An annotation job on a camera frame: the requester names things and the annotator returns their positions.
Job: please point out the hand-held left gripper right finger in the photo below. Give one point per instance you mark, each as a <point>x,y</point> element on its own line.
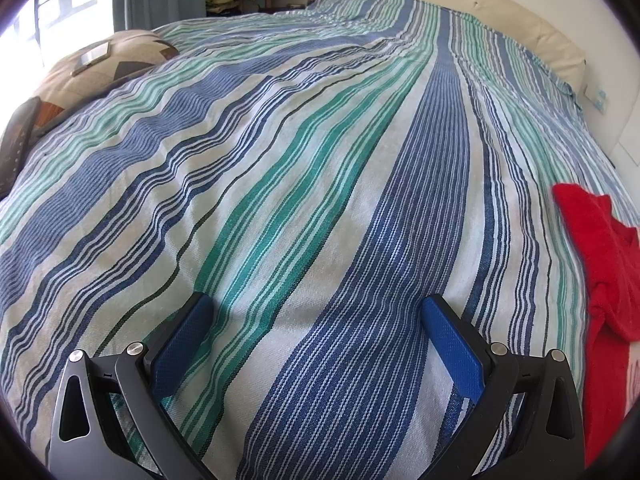
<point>452,350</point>

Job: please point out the red sweater with white figure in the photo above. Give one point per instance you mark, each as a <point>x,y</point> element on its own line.
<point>600,260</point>

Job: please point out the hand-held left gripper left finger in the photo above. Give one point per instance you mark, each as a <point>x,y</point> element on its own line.
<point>180,345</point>

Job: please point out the flat phone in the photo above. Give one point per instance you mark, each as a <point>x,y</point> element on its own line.
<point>92,57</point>

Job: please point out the dark brown cushion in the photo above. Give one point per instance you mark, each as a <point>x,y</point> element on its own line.
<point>15,150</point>

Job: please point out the white wall socket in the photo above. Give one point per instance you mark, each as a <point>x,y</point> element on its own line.
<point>597,97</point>

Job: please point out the striped blue green bedspread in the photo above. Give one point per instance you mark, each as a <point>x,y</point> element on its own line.
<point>325,160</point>

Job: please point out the beige patterned cushion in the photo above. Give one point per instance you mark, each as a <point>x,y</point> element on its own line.
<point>65,87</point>

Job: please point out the yellow green folded cloth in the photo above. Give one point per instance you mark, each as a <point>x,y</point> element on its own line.
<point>222,4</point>

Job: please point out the window with railing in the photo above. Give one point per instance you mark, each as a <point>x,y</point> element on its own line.
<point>60,0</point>

